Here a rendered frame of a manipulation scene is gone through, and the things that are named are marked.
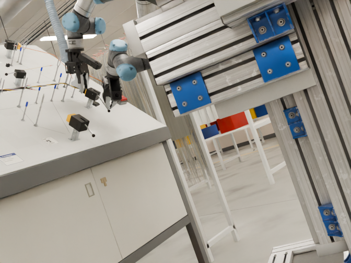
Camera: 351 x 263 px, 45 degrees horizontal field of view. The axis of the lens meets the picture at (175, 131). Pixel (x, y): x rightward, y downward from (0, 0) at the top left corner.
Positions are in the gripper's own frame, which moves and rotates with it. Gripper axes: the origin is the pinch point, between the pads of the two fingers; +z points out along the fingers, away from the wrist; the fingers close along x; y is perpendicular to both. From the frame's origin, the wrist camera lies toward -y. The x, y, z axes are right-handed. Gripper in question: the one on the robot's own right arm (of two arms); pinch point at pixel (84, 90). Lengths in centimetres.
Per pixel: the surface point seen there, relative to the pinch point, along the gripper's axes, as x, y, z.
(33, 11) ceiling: -388, 299, -45
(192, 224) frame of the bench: -11, -48, 72
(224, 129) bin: -285, -9, 99
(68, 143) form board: 39.3, -13.1, 13.8
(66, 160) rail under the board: 50, -18, 17
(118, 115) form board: -7.3, -13.2, 13.8
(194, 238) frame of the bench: -8, -49, 79
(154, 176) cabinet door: 1, -33, 42
